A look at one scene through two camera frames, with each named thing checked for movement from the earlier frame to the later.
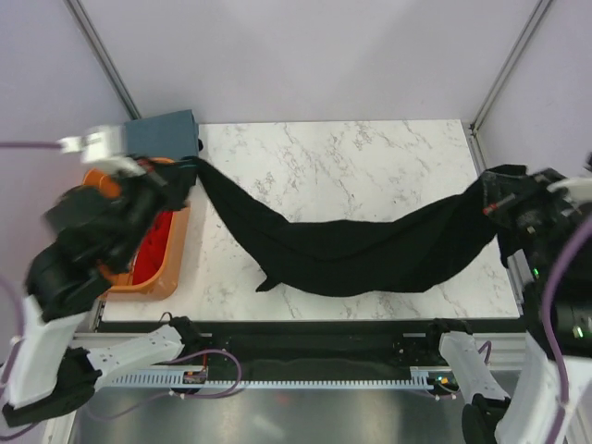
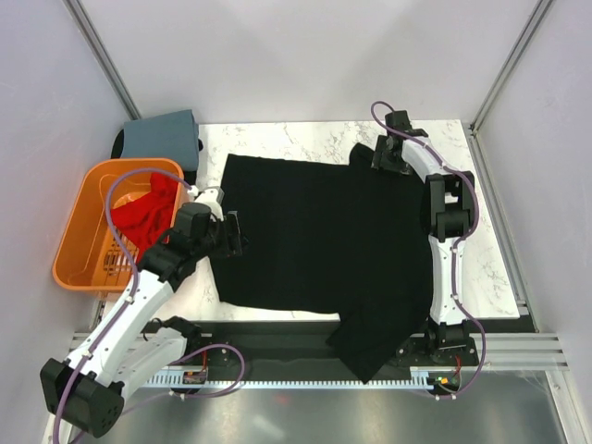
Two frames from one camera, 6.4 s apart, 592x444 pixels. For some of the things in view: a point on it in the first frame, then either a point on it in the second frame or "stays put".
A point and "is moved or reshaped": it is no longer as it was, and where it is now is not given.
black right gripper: (502, 208) to (380, 158)
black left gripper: (176, 180) to (231, 242)
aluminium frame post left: (85, 26) stays put
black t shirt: (350, 258) is moved or reshaped
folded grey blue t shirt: (170, 135) stays put
